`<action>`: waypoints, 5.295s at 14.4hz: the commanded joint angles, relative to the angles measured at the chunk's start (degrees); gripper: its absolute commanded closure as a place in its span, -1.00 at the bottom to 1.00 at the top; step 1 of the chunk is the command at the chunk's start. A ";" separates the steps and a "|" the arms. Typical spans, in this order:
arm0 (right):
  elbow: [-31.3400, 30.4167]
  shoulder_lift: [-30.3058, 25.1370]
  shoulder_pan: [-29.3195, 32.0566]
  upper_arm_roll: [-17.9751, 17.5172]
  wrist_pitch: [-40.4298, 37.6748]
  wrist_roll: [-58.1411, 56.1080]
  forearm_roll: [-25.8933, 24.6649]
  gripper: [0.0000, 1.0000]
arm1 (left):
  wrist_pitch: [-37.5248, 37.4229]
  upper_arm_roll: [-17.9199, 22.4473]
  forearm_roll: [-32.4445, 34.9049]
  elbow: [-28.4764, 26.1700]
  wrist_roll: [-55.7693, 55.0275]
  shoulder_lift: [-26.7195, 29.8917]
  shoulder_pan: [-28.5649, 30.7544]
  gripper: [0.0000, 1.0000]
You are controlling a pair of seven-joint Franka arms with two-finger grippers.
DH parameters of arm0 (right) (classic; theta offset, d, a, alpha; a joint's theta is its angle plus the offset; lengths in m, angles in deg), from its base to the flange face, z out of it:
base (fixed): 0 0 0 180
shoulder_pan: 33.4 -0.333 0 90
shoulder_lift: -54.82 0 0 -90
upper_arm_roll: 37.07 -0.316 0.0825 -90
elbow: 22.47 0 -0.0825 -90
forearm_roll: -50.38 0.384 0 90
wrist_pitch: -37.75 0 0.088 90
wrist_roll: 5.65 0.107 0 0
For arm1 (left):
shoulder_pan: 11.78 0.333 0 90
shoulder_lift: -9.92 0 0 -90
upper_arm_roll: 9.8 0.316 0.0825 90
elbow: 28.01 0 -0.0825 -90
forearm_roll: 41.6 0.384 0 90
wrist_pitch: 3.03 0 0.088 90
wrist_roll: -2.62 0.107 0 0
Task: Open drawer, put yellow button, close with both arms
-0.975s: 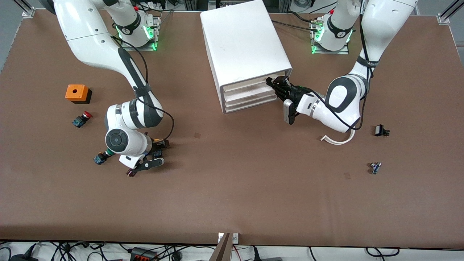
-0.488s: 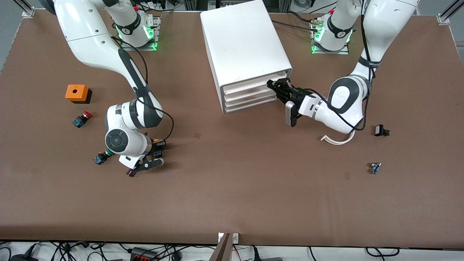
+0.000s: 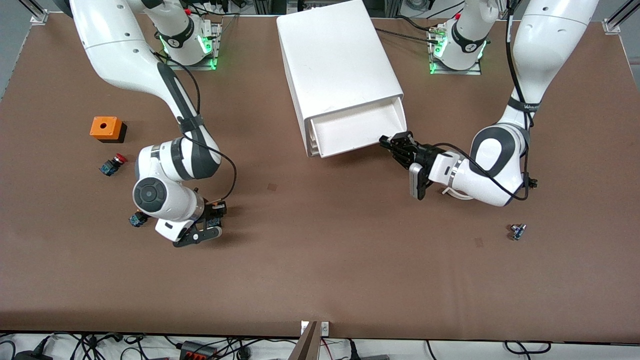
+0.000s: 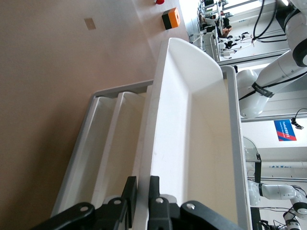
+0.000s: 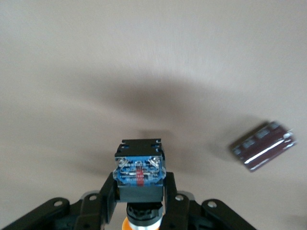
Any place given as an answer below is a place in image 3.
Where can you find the black power strip red switches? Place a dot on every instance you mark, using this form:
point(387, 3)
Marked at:
point(199, 351)

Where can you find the black power adapter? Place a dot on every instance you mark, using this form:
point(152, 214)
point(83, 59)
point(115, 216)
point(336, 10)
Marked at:
point(32, 356)

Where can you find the grey slanted post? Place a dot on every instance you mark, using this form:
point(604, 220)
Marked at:
point(305, 345)

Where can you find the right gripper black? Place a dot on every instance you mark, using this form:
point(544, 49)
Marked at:
point(214, 212)

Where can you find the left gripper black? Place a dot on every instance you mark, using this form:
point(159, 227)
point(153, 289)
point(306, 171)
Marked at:
point(419, 153)

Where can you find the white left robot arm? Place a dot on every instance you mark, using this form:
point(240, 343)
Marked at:
point(540, 45)

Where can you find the small black switch part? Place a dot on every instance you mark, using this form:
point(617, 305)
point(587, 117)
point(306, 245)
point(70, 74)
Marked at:
point(533, 184)

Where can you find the small blue potentiometer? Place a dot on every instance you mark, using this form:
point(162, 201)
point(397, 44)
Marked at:
point(517, 232)

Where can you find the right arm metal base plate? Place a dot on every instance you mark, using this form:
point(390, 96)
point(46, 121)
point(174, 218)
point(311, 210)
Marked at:
point(216, 45)

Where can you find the green push button switch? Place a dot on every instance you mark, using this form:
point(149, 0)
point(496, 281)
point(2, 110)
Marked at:
point(136, 219)

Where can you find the yellow push button switch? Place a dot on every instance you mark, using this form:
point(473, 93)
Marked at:
point(216, 204)

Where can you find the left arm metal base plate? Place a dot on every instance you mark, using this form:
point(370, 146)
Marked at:
point(475, 70)

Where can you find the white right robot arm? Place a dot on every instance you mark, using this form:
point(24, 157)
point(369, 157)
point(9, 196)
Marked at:
point(115, 45)

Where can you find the white drawer cabinet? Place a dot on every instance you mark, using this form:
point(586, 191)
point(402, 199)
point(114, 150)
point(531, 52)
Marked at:
point(335, 60)

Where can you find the small white bracket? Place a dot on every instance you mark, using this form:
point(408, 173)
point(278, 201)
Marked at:
point(304, 327)
point(325, 328)

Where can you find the white curved plastic strip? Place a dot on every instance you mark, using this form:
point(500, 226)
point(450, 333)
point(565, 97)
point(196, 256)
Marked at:
point(445, 191)

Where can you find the red push button switch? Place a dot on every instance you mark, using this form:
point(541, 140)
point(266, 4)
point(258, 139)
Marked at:
point(112, 166)

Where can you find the orange button enclosure box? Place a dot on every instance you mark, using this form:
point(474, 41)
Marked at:
point(104, 127)

